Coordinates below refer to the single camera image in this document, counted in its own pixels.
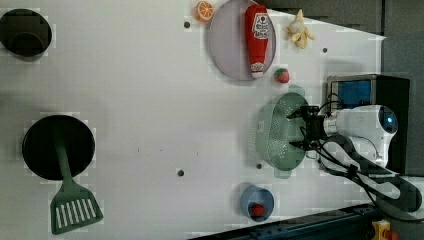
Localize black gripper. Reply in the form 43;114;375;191
287;106;327;151

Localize green strainer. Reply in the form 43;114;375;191
255;85;308;179

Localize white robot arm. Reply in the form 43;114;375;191
287;105;423;213

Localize toaster oven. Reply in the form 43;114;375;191
326;74;410;174

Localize plush strawberry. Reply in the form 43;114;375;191
274;68;290;83

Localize blue cup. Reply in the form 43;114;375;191
240;185;274;222

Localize red toy in cup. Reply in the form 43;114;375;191
250;203;265;217

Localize plush banana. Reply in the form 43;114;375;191
285;9;315;49

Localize grey round plate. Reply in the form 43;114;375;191
208;0;276;80

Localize red plush ketchup bottle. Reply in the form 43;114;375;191
245;4;270;78

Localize yellow red button box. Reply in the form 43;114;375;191
372;220;399;240

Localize plush orange slice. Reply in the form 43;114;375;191
195;1;214;22

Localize black round pan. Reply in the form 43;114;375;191
21;114;96;181

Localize green spatula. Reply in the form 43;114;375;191
50;129;103;235

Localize black cable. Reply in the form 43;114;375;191
299;93;424;223

